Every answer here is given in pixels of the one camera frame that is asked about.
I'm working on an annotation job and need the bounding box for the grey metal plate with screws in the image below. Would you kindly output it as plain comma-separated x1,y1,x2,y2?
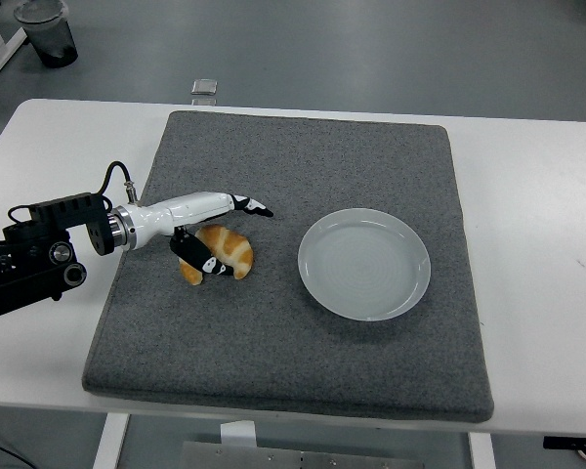
179,441,426,469

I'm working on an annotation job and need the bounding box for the grey felt mat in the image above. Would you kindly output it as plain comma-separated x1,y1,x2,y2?
81,109,495,424

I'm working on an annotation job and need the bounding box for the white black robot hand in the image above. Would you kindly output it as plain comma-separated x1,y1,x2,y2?
124,191,275,278

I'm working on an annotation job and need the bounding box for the black bin with bag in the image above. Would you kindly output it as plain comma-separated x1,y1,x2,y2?
13,0,79,68

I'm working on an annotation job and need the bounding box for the white table leg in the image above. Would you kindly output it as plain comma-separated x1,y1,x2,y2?
467,432,497,469
91,413,131,469

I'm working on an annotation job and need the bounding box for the golden croissant bread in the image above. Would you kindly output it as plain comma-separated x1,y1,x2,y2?
178,223,255,286

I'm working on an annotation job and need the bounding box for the round grey plate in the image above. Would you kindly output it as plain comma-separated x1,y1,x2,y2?
297,207,432,322

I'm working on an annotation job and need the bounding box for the black table control panel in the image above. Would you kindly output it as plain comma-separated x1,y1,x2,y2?
542,435,586,451

